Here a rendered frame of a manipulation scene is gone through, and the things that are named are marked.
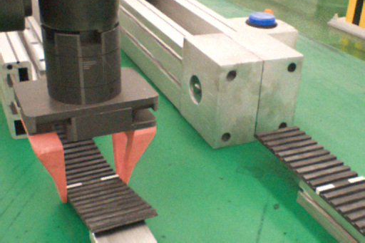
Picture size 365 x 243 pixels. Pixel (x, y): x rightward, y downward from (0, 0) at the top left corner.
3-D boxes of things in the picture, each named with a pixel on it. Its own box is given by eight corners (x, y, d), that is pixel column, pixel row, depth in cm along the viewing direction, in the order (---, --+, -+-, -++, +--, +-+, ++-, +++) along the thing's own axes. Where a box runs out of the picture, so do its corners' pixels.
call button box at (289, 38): (293, 68, 76) (299, 28, 73) (237, 76, 72) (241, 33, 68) (265, 50, 82) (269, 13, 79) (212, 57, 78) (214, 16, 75)
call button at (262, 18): (279, 30, 74) (281, 17, 73) (256, 33, 72) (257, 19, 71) (265, 23, 77) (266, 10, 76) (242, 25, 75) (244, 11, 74)
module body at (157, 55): (251, 101, 65) (259, 37, 60) (179, 112, 60) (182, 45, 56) (89, -29, 126) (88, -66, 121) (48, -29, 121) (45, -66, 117)
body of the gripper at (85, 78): (14, 103, 41) (1, 14, 37) (132, 85, 45) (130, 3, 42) (29, 140, 36) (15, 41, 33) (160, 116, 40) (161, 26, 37)
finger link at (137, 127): (58, 177, 46) (47, 83, 42) (131, 162, 49) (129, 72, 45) (77, 220, 41) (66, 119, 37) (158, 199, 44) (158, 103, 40)
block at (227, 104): (308, 130, 59) (322, 53, 54) (213, 149, 53) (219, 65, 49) (267, 99, 66) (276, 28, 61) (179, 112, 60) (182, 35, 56)
